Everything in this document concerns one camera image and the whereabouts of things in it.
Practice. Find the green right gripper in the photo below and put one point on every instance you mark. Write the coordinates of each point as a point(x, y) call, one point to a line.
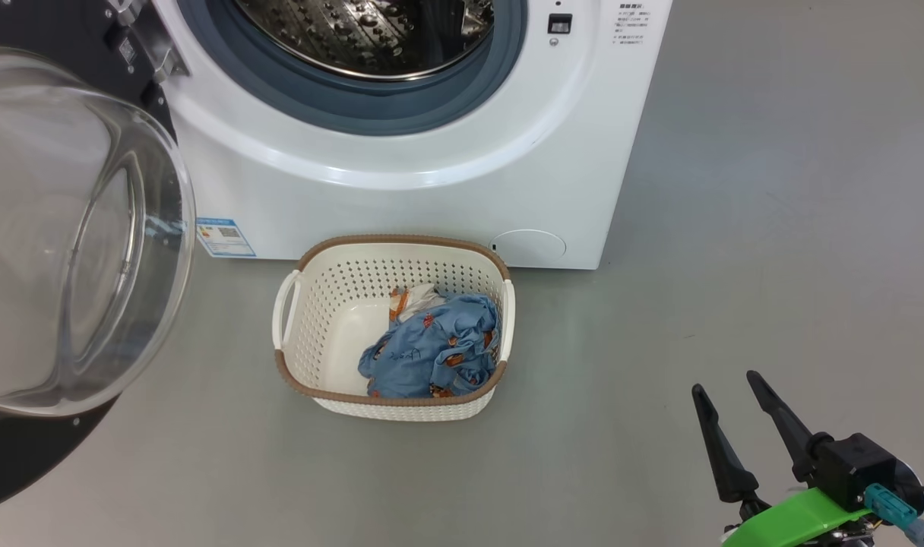
point(789, 524)

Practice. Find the black round glass washer door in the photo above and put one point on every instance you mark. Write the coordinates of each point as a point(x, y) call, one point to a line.
point(52, 228)

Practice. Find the blue printed garment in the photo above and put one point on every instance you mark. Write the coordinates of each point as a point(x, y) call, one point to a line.
point(431, 357)

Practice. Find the white and orange garment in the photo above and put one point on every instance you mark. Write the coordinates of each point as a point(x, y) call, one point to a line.
point(420, 300)

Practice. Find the white washing machine body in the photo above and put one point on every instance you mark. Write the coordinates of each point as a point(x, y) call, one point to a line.
point(431, 205)

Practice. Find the printed warning text label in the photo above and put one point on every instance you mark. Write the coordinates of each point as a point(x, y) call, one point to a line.
point(633, 26)

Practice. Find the black door lock slot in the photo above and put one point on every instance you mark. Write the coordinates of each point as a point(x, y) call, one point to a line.
point(559, 23)

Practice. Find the grey rubber door gasket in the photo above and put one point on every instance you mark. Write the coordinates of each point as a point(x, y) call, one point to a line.
point(355, 102)

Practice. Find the stainless steel washing machine drum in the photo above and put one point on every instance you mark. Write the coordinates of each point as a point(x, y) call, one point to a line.
point(355, 30)

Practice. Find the round white filter cover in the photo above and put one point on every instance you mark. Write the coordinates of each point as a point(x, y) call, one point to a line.
point(529, 248)

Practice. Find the white basket with brown rim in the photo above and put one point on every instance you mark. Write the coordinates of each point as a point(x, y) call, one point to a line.
point(333, 334)

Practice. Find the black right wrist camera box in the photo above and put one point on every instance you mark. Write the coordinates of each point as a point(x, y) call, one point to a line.
point(857, 463)

